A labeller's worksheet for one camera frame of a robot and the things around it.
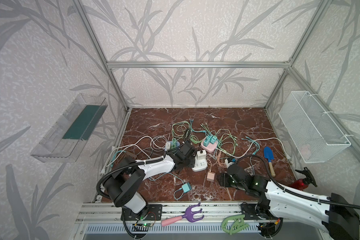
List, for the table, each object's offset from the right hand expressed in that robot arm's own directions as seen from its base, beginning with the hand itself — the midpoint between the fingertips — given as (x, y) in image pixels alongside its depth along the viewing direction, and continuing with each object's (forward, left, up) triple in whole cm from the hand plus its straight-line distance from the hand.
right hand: (218, 173), depth 82 cm
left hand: (+10, +13, 0) cm, 16 cm away
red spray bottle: (-7, -40, +5) cm, 41 cm away
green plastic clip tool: (-23, -5, -4) cm, 24 cm away
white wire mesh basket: (+7, -39, +29) cm, 49 cm away
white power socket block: (+7, +10, -1) cm, 12 cm away
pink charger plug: (-2, +4, -1) cm, 5 cm away
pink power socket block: (+17, +2, -3) cm, 18 cm away
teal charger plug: (-7, +18, -2) cm, 19 cm away
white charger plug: (+9, +9, +2) cm, 13 cm away
